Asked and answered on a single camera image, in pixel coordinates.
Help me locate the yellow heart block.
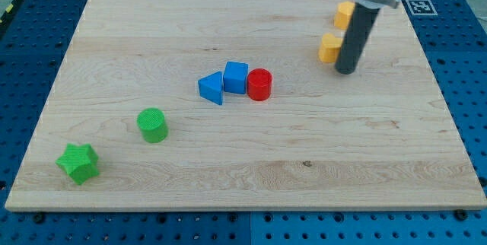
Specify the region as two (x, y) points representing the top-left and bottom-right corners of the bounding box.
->
(318, 33), (342, 63)

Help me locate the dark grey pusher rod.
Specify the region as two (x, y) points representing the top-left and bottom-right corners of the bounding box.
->
(335, 3), (380, 75)

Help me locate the red cylinder block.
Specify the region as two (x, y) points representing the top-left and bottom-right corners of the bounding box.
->
(247, 68), (272, 101)

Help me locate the yellow pentagon block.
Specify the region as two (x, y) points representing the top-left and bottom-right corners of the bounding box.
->
(333, 1), (355, 30)

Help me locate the green cylinder block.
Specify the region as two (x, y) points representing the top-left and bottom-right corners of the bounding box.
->
(136, 107), (168, 143)

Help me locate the green star block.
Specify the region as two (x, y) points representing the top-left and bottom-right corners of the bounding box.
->
(56, 143), (100, 185)

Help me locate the blue triangle block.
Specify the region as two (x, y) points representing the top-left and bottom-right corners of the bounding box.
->
(198, 72), (223, 105)

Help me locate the blue cube block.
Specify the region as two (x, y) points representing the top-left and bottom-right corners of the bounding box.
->
(223, 62), (249, 94)

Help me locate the wooden board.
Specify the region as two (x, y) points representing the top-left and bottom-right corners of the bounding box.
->
(5, 0), (486, 212)

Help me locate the white fiducial marker tag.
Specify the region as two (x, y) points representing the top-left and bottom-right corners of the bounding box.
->
(405, 0), (438, 16)

